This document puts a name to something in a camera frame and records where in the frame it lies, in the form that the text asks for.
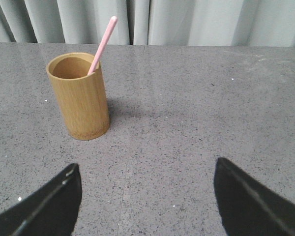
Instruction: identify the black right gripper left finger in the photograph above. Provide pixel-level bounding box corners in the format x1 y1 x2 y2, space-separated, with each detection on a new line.
0 163 82 236

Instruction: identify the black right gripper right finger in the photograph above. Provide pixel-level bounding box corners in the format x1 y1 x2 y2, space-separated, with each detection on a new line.
213 157 295 236

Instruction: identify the pink chopstick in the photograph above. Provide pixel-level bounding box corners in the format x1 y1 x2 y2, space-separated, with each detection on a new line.
87 16 118 75

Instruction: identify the bamboo wooden cup holder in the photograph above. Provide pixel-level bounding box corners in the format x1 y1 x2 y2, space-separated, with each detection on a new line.
46 53 110 140

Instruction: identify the grey pleated curtain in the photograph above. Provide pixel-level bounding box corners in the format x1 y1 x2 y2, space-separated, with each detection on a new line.
0 0 295 47

